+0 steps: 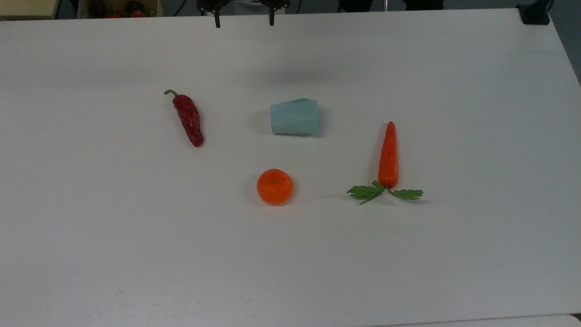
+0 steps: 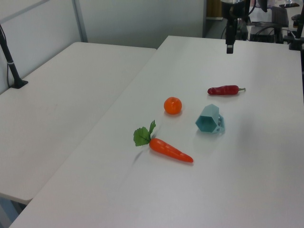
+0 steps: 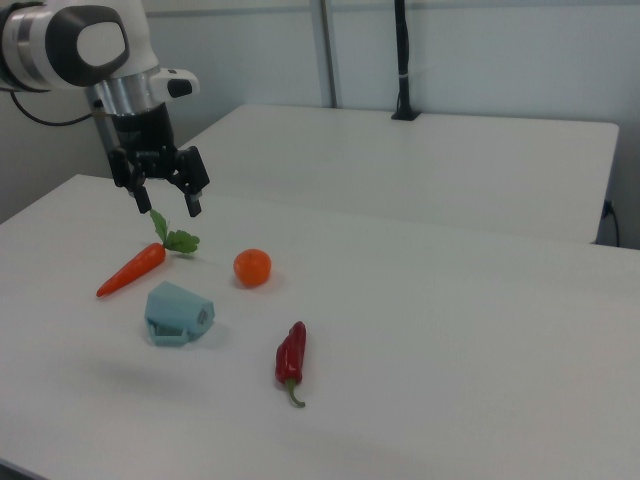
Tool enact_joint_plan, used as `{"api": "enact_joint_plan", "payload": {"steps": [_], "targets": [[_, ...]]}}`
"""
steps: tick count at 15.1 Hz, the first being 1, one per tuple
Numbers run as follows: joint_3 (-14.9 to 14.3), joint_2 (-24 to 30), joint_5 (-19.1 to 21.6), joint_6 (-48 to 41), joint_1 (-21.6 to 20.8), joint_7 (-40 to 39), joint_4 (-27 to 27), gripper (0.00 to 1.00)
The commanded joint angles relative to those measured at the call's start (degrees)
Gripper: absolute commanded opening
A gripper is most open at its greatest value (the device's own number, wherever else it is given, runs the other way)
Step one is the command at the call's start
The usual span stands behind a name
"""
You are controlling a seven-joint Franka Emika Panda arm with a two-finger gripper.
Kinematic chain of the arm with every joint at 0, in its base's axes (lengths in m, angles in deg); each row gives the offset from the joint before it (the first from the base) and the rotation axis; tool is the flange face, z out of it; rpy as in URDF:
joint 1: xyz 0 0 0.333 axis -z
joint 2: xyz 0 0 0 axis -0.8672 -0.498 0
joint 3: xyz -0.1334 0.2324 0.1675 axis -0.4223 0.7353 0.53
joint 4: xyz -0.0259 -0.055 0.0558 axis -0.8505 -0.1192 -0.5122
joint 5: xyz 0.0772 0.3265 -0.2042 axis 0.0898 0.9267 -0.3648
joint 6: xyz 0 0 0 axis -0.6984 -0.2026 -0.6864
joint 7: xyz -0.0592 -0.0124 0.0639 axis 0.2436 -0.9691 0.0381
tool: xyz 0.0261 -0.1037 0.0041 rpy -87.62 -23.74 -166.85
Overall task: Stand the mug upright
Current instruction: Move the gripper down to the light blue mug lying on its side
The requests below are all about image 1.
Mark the black table clamp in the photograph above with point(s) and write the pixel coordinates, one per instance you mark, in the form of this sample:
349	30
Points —
534	13

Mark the orange carrot with green leaves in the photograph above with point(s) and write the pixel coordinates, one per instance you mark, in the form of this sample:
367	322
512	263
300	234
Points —
388	159

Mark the light blue faceted mug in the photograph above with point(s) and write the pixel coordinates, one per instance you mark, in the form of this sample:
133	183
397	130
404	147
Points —
295	118

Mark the wooden board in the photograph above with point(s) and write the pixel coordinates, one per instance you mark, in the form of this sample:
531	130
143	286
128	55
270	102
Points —
27	7

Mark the dark red chili pepper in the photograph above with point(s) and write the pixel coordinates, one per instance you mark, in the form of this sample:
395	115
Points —
188	118

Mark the orange tangerine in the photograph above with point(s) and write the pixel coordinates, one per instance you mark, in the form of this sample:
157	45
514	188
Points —
274	186

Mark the box with red fruits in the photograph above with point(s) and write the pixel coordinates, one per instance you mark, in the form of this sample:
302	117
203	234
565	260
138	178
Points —
118	8

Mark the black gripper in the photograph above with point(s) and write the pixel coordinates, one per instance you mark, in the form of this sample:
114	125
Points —
206	4

